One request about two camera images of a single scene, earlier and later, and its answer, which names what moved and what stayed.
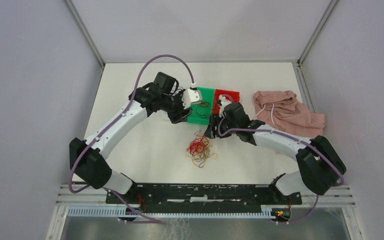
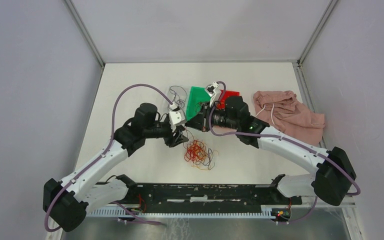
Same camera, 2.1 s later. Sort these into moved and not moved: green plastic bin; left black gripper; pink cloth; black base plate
Moved: left black gripper
Not moved: pink cloth; black base plate; green plastic bin
